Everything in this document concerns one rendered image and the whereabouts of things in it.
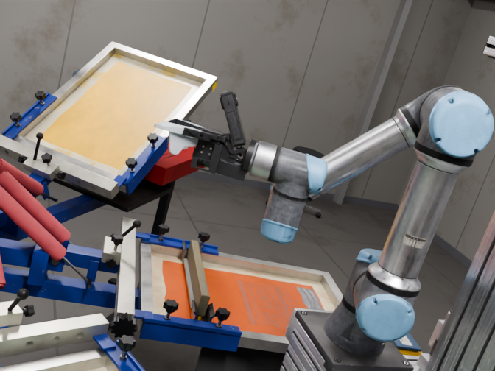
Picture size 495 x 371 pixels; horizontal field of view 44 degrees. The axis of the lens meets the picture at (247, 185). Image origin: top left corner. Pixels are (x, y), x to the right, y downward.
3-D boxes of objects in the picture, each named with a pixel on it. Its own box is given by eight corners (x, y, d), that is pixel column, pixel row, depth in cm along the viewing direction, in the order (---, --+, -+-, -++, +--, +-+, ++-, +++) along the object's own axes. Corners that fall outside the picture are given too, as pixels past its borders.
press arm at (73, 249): (117, 266, 207) (120, 252, 205) (116, 274, 201) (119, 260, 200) (65, 256, 203) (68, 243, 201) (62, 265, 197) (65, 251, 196)
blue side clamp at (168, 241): (213, 261, 243) (217, 246, 241) (214, 267, 238) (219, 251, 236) (138, 248, 236) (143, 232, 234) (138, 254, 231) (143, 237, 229)
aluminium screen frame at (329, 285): (325, 280, 254) (328, 271, 252) (376, 366, 200) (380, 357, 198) (138, 246, 234) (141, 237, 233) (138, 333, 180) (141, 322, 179)
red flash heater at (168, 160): (140, 140, 354) (145, 121, 351) (211, 167, 343) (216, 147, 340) (79, 156, 298) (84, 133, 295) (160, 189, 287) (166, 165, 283)
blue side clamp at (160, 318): (233, 342, 192) (239, 323, 190) (236, 352, 187) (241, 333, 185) (139, 328, 184) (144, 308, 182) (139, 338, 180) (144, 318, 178)
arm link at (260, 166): (277, 147, 121) (278, 143, 129) (255, 140, 121) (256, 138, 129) (267, 182, 122) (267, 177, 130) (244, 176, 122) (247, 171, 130)
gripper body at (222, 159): (186, 165, 122) (244, 182, 122) (198, 124, 121) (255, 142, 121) (191, 161, 130) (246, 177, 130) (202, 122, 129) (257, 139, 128)
